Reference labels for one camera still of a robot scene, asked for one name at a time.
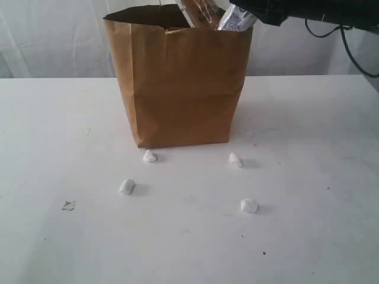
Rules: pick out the chipped spot paint flake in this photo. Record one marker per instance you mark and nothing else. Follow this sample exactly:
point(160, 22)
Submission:
point(69, 206)

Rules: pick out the brown paper bag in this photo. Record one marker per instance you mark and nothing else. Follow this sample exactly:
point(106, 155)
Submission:
point(180, 85)

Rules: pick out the spaghetti pack black ends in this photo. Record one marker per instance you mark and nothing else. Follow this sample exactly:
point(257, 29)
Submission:
point(205, 14)

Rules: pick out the right robot arm black grey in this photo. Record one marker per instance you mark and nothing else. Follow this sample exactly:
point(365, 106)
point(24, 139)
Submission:
point(360, 14)

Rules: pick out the small blue white milk carton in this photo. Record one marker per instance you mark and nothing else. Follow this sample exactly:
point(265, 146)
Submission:
point(236, 19)

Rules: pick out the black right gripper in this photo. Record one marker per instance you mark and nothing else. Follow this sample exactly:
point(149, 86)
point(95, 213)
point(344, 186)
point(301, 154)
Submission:
point(271, 12)

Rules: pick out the white foam peanut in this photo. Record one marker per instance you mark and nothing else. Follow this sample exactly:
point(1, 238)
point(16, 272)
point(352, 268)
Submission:
point(249, 206)
point(149, 156)
point(235, 160)
point(127, 186)

